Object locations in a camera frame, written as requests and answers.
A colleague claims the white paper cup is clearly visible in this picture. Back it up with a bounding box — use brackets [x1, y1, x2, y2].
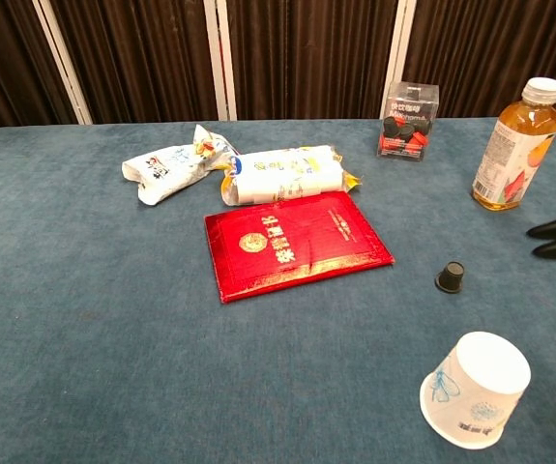
[419, 331, 532, 450]

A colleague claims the orange tea bottle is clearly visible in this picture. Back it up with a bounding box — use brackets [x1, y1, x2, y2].
[471, 76, 556, 213]

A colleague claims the black coffee capsule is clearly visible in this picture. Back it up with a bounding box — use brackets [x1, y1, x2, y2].
[434, 261, 466, 295]

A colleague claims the clear box of capsules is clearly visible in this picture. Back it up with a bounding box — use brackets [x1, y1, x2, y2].
[376, 80, 441, 162]

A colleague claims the red certificate book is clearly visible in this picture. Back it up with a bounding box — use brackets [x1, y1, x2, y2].
[203, 190, 396, 305]

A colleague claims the white and yellow bread package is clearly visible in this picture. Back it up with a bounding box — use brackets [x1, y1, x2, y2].
[219, 144, 366, 207]

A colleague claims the white snack bag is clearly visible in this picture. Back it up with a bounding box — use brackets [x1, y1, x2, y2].
[121, 124, 240, 207]

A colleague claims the blue table cloth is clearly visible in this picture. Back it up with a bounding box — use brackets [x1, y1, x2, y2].
[0, 115, 556, 464]

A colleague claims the white partition frame post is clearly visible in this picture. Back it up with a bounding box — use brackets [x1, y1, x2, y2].
[32, 0, 94, 126]
[203, 0, 238, 122]
[379, 0, 418, 120]

